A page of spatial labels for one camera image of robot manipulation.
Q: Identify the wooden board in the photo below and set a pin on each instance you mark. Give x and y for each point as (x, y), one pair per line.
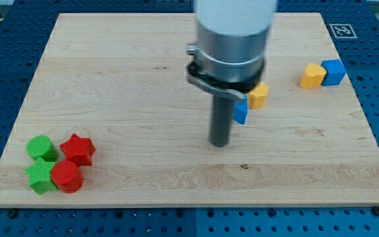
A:
(120, 80)

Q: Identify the red star block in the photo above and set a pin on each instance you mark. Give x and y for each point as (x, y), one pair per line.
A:
(78, 150)

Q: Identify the yellow pentagon block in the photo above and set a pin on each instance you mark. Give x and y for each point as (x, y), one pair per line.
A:
(257, 97)

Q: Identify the yellow heart block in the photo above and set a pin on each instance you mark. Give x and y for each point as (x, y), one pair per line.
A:
(313, 76)

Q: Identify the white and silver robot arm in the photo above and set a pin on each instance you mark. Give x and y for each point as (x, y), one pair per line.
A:
(228, 55)

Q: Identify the white fiducial marker tag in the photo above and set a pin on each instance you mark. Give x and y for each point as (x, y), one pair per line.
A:
(342, 31)

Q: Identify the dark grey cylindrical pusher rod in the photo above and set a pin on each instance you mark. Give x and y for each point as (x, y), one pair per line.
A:
(221, 121)

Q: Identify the green cylinder block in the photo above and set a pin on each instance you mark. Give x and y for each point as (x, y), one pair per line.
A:
(42, 146)

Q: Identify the green star block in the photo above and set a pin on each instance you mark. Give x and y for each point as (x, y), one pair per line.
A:
(39, 175)

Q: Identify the red cylinder block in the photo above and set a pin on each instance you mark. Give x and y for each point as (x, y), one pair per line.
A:
(67, 177)

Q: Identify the blue angular block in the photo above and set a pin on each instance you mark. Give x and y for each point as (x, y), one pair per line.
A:
(241, 111)

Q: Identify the blue cube block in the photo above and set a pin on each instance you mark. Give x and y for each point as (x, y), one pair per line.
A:
(335, 71)

